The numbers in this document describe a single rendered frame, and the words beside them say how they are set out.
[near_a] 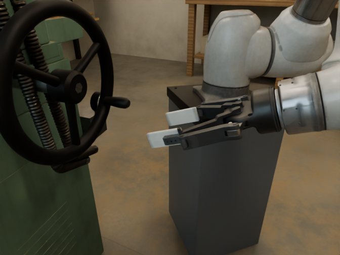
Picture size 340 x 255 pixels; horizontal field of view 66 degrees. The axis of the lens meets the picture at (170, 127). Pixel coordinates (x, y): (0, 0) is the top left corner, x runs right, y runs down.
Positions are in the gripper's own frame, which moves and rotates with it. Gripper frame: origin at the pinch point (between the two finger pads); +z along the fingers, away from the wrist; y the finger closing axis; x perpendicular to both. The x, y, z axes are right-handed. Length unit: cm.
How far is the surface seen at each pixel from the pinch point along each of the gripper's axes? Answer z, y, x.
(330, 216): -27, -69, 87
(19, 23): 8.2, 14.6, -24.6
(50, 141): 21.9, 8.9, -4.9
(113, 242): 57, -20, 56
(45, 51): 19.2, 2.2, -21.2
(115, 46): 226, -334, -21
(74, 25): 27.4, -19.3, -26.5
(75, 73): 10.3, 6.7, -15.8
